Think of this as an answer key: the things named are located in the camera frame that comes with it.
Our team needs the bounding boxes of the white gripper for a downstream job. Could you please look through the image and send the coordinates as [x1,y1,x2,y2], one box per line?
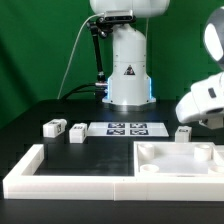
[176,72,224,129]

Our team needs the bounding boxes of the white square tabletop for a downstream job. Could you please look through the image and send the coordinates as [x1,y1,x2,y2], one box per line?
[134,141,224,176]

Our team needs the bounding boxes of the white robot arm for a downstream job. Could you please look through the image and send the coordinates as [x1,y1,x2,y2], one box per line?
[90,0,224,129]

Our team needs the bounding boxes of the white marker plate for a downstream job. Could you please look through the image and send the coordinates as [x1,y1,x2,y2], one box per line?
[88,122,169,137]

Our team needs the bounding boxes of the white U-shaped fence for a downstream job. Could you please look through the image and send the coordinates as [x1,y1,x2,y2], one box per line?
[3,144,224,201]

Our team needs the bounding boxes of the black cables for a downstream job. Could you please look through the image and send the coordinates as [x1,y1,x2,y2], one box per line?
[59,83,105,100]

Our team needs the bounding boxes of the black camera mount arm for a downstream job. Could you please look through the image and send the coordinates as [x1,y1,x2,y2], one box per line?
[87,20,108,83]

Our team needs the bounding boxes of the grey mounted camera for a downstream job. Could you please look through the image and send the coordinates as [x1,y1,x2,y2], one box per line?
[104,10,133,21]

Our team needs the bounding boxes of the grey camera cable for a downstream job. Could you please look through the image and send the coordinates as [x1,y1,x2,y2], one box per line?
[57,12,105,100]

